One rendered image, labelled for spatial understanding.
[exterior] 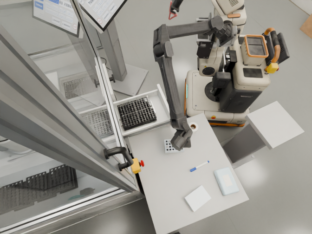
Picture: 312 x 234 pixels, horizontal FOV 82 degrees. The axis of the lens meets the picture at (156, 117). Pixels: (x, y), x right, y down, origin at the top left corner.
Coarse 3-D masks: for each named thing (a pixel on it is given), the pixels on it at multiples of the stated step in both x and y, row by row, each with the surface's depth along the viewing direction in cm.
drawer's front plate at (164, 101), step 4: (156, 84) 125; (160, 88) 123; (160, 92) 122; (160, 96) 125; (164, 96) 120; (164, 100) 119; (164, 104) 120; (168, 104) 118; (164, 108) 124; (168, 108) 116; (168, 112) 117; (168, 116) 120
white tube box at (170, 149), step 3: (165, 141) 120; (168, 141) 120; (165, 144) 119; (168, 144) 119; (171, 144) 119; (165, 147) 118; (168, 147) 118; (171, 147) 118; (165, 150) 117; (168, 150) 117; (171, 150) 117; (174, 150) 117; (177, 150) 117; (183, 150) 117; (165, 153) 120
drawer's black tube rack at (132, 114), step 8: (120, 104) 121; (128, 104) 121; (136, 104) 124; (144, 104) 125; (120, 112) 119; (128, 112) 119; (136, 112) 118; (144, 112) 122; (128, 120) 116; (136, 120) 116; (144, 120) 120; (152, 120) 120; (128, 128) 117
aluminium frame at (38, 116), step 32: (0, 32) 15; (0, 64) 14; (32, 64) 20; (0, 96) 13; (32, 96) 17; (0, 128) 16; (32, 128) 17; (64, 128) 24; (64, 160) 27; (96, 160) 33; (128, 192) 89; (32, 224) 75
